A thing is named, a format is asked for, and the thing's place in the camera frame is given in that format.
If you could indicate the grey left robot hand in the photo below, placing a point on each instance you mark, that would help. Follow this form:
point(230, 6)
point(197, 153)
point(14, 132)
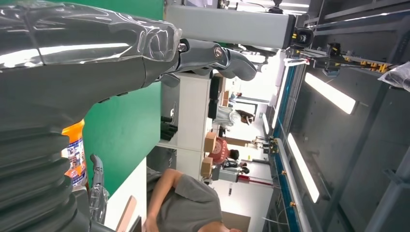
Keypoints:
point(80, 80)

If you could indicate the orange bottle with clear cap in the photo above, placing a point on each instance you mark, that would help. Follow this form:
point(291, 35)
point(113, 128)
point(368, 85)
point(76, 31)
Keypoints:
point(75, 153)

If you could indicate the white cabinet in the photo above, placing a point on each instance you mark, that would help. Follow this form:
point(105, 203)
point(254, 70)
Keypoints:
point(192, 112)

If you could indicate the person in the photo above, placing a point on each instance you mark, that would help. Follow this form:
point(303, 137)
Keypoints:
point(230, 117)
point(235, 167)
point(192, 205)
point(222, 150)

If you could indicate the brown cardboard box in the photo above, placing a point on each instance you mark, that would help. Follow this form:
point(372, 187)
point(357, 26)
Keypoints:
point(209, 142)
point(207, 167)

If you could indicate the clear plastic bag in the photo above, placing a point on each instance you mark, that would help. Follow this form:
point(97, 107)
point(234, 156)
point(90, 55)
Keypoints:
point(397, 76)

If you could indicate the grey laptop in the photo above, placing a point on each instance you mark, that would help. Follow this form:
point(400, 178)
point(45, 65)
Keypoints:
point(137, 225)

